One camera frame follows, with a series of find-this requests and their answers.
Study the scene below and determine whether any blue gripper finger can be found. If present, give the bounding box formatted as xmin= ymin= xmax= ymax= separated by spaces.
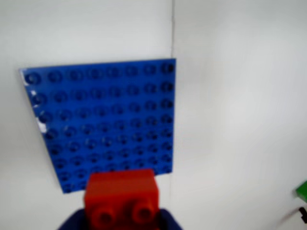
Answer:
xmin=155 ymin=208 xmax=184 ymax=230
xmin=56 ymin=208 xmax=91 ymax=230

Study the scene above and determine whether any red 2x2 block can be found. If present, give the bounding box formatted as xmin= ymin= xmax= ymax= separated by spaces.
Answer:
xmin=83 ymin=169 xmax=160 ymax=230

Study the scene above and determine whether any bright green block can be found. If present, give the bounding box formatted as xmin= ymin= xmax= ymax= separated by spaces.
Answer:
xmin=294 ymin=180 xmax=307 ymax=202

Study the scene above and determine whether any blue 8x8 studded baseplate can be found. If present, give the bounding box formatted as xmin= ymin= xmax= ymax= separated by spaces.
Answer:
xmin=18 ymin=58 xmax=177 ymax=194

